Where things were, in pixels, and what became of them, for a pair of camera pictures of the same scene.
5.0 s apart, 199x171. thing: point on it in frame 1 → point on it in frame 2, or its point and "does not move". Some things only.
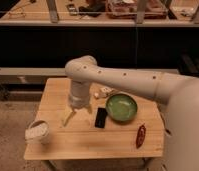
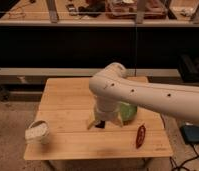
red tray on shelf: (121, 9) does not move
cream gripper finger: (67, 118) → (92, 123)
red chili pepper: (140, 136) does not move
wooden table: (116, 124) does not move
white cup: (37, 132) does not move
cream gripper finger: (89, 109) → (120, 119)
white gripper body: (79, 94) → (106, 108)
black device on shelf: (94, 9) does not move
